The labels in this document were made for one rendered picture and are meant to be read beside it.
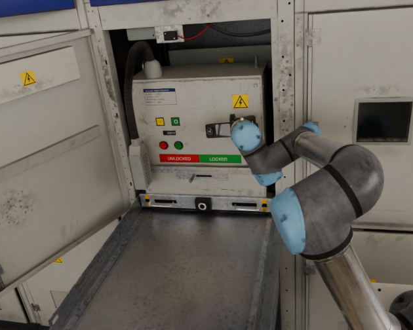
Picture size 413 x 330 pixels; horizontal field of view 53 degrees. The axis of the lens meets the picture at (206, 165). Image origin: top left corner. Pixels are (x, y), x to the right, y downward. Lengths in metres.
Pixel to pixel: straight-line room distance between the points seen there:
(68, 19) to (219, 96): 0.59
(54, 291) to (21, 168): 1.02
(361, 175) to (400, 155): 0.72
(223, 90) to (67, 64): 0.53
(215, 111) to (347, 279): 0.81
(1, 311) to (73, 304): 1.32
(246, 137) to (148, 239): 0.64
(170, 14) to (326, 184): 0.87
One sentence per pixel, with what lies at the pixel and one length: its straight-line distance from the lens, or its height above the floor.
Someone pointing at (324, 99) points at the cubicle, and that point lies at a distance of 1.41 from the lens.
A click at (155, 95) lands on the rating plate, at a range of 1.51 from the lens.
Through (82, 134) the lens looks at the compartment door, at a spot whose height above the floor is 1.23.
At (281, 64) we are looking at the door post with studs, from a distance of 1.40.
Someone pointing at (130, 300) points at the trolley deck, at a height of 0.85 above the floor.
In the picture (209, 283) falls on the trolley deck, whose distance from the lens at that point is 1.34.
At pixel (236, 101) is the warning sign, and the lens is 1.44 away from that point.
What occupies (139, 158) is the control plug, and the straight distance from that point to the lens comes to 1.51.
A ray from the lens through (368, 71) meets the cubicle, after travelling 1.39.
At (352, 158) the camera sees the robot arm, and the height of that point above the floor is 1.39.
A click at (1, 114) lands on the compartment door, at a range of 1.41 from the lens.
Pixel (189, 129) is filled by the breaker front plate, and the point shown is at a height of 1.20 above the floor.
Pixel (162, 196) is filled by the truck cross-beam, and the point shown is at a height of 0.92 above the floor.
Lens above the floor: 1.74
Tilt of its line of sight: 26 degrees down
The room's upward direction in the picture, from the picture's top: 6 degrees counter-clockwise
